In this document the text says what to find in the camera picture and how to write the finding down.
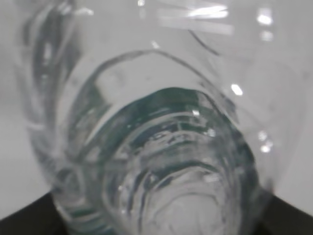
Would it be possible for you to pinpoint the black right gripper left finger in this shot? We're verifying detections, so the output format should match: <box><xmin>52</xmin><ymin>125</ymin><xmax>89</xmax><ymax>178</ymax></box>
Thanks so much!
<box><xmin>0</xmin><ymin>193</ymin><xmax>68</xmax><ymax>235</ymax></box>

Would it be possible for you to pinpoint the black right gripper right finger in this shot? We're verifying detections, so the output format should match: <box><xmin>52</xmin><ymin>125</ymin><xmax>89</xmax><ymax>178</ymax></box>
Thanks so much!
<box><xmin>254</xmin><ymin>196</ymin><xmax>313</xmax><ymax>235</ymax></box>

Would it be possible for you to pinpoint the Yibao mineral water bottle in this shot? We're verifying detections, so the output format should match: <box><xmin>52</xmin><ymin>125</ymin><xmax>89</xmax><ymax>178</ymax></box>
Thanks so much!
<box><xmin>14</xmin><ymin>0</ymin><xmax>313</xmax><ymax>235</ymax></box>

